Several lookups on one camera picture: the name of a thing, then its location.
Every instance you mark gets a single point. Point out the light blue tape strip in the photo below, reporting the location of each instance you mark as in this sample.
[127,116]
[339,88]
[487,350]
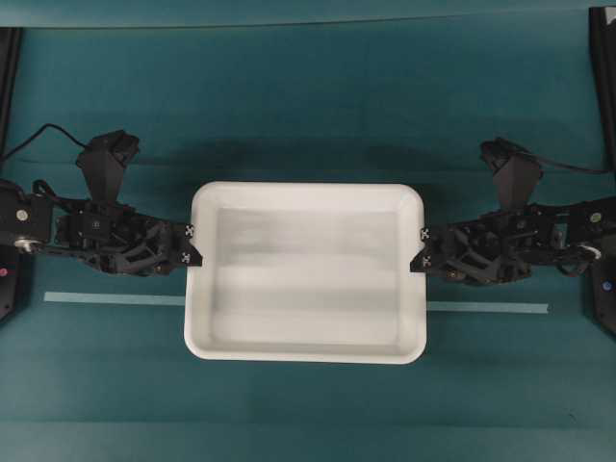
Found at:
[175,300]

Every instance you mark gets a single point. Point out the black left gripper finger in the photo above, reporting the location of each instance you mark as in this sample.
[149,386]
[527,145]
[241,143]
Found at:
[189,232]
[189,256]

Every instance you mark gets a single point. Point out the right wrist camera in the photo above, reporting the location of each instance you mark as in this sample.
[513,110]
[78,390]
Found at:
[515,172]

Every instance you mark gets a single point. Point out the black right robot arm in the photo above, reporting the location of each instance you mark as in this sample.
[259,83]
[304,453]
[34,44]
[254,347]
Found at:
[579,236]

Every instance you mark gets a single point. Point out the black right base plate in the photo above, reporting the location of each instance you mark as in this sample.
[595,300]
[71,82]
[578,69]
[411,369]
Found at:
[602,54]

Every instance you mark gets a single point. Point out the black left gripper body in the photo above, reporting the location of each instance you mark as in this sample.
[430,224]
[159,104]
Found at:
[115,239]

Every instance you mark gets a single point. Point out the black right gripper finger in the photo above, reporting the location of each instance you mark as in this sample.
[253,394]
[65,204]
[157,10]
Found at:
[422,262]
[427,236]

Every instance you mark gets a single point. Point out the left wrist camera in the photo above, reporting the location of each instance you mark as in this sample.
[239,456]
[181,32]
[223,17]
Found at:
[103,162]

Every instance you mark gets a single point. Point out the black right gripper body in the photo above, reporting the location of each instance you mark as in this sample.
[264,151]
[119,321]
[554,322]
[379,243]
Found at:
[500,247]

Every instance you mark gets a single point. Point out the white plastic tray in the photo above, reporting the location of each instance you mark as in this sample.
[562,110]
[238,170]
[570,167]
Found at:
[307,272]

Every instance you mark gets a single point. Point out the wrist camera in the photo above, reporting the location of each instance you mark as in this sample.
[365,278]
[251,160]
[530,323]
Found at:
[103,162]
[515,172]

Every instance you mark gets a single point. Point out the teal table cloth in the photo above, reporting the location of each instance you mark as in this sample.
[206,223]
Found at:
[349,91]

